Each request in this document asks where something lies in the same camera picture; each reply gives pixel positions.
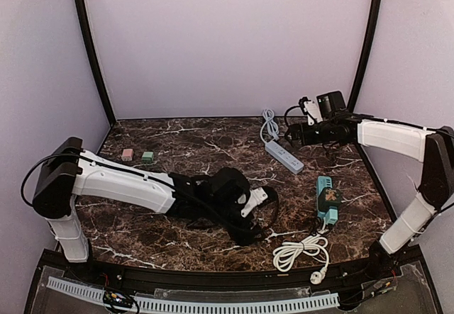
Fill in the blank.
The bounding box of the black frame post left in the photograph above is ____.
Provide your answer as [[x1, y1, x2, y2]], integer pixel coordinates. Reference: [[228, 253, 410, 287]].
[[74, 0, 116, 127]]

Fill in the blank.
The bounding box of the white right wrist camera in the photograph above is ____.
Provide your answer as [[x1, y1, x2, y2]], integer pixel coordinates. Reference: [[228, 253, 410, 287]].
[[299, 96, 323, 125]]

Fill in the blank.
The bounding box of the teal power strip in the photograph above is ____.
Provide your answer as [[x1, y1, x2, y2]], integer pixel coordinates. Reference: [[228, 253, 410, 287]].
[[316, 176, 342, 225]]

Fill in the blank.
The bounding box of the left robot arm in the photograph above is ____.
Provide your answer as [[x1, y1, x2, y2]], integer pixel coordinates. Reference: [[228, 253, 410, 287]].
[[24, 137, 279, 264]]

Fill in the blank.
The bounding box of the dark green decorated charger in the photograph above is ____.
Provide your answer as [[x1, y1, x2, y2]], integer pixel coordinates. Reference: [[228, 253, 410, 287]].
[[317, 187, 342, 211]]

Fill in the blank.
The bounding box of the white power cable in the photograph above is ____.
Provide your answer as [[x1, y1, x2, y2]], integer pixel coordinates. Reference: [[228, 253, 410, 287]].
[[272, 221, 331, 286]]

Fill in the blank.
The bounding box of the pink USB charger plug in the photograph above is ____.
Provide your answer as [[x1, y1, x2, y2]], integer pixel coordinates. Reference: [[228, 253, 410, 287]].
[[121, 148, 134, 162]]

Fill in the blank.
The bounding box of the green dual USB charger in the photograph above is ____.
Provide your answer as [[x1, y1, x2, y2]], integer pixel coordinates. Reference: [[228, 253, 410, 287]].
[[141, 151, 154, 164]]

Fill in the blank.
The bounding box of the light blue power strip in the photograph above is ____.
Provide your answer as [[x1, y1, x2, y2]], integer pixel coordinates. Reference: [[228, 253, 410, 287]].
[[265, 141, 304, 174]]

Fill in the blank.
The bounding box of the small green circuit board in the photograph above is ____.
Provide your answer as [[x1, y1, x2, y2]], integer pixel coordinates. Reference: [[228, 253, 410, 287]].
[[102, 291, 135, 308]]

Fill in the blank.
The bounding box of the white slotted cable duct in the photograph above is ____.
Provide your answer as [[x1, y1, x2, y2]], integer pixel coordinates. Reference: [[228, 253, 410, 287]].
[[46, 276, 340, 313]]

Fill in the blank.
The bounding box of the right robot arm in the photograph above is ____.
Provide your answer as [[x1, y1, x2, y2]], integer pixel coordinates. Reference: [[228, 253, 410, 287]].
[[285, 91, 453, 256]]

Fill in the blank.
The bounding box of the black frame post right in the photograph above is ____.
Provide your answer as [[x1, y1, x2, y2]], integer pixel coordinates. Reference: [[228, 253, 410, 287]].
[[347, 0, 382, 112]]

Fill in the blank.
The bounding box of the black frame post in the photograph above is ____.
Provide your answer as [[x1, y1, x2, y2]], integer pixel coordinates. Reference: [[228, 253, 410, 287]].
[[347, 0, 382, 112], [74, 0, 116, 127]]

